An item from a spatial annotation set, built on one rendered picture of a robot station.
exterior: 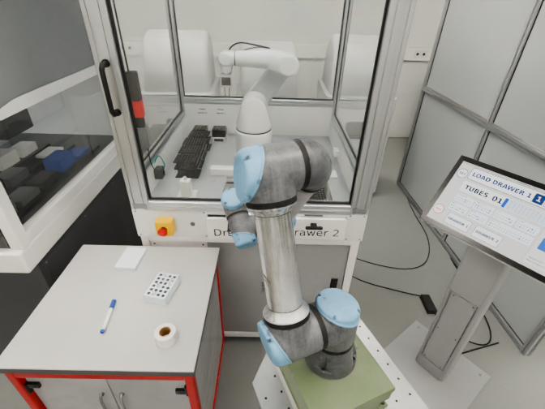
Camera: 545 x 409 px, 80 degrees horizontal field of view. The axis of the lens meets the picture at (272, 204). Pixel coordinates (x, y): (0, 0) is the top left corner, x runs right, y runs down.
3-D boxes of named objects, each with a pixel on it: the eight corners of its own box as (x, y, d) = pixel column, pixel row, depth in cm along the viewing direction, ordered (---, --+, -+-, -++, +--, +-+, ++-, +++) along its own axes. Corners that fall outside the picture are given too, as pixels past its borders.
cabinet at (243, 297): (340, 346, 193) (365, 241, 149) (165, 342, 192) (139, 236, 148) (320, 242, 272) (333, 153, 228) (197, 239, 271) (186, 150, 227)
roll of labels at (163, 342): (156, 331, 112) (155, 324, 110) (178, 328, 113) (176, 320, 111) (154, 350, 106) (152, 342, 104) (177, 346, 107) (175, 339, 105)
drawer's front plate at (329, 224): (343, 239, 147) (347, 220, 141) (279, 238, 146) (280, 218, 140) (342, 237, 148) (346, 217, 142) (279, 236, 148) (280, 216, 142)
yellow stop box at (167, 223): (173, 237, 142) (170, 224, 138) (156, 236, 142) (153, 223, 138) (175, 230, 146) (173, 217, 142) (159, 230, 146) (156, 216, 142)
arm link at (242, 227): (271, 236, 104) (259, 205, 107) (237, 245, 100) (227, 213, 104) (265, 243, 111) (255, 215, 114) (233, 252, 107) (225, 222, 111)
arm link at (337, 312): (364, 343, 88) (373, 310, 81) (321, 362, 83) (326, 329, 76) (339, 310, 97) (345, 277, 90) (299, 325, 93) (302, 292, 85)
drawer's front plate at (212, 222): (273, 240, 145) (274, 220, 139) (208, 238, 145) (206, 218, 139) (273, 238, 147) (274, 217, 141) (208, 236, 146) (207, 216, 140)
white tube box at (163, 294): (165, 306, 121) (164, 299, 119) (145, 302, 122) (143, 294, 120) (180, 281, 131) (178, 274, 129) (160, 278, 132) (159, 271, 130)
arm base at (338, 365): (366, 369, 92) (371, 348, 87) (317, 387, 88) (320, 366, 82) (340, 326, 104) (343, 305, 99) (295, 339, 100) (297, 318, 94)
